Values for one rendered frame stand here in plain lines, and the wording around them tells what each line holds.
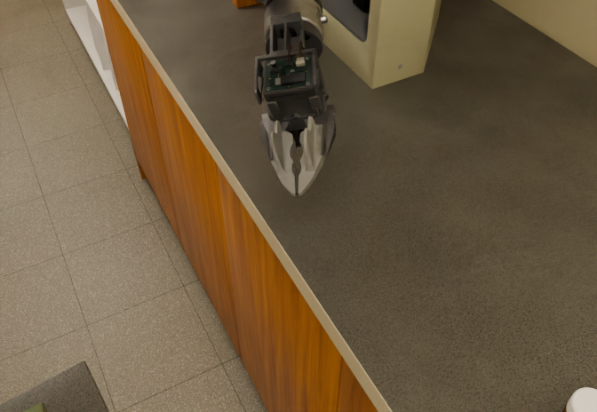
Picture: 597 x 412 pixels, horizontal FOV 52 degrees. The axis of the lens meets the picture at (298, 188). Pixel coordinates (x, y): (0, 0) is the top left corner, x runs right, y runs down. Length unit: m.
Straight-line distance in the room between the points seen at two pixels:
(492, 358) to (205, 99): 0.62
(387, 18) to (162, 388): 1.19
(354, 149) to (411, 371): 0.38
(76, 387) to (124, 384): 1.09
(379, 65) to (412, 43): 0.07
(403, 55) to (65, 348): 1.31
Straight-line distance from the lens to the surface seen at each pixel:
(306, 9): 0.78
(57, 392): 0.75
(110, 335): 1.93
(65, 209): 2.30
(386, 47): 1.06
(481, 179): 0.95
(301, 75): 0.68
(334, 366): 0.93
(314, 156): 0.69
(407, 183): 0.92
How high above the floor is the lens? 1.57
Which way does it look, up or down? 45 degrees down
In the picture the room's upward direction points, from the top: straight up
